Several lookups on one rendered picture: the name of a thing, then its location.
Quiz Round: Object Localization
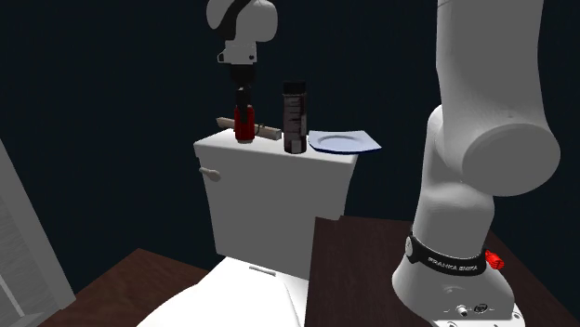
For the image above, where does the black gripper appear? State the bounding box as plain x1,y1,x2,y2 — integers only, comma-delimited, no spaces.
229,62,257,128

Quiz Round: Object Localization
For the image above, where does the red bottle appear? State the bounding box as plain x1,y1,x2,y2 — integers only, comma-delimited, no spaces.
232,104,257,143

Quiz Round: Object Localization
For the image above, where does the beige rolled paper tube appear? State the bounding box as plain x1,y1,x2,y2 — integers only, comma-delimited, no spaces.
216,116,283,142

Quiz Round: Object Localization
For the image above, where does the tall dark cylindrical bottle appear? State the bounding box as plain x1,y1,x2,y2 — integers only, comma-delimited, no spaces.
282,81,309,155

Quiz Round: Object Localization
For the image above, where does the white toilet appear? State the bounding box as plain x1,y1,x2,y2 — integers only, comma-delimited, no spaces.
136,127,360,327

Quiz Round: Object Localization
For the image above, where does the pale blue square plate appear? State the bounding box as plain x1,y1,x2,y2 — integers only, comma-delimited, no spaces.
307,129,383,156

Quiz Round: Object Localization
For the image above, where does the dark brown robot stand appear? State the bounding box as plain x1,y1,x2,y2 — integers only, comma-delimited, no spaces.
304,216,580,327

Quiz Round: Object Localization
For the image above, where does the grey door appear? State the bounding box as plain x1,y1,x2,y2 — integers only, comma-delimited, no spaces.
0,138,78,327

